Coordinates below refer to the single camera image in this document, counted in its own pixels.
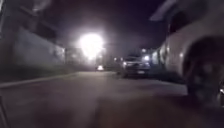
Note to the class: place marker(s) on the dark car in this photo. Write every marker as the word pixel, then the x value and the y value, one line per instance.
pixel 135 66

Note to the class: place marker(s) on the bright street lamp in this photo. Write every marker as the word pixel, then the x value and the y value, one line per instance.
pixel 91 45

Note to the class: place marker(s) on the grey concrete road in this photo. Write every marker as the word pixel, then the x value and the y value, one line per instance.
pixel 93 100

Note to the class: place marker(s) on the pale kerb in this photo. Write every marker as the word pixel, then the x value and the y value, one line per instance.
pixel 36 80

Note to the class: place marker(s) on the dark grass strip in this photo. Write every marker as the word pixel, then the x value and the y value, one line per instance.
pixel 30 73

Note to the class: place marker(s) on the white car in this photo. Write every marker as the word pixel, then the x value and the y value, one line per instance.
pixel 196 56

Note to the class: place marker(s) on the grey wall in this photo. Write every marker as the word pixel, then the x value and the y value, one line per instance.
pixel 33 50

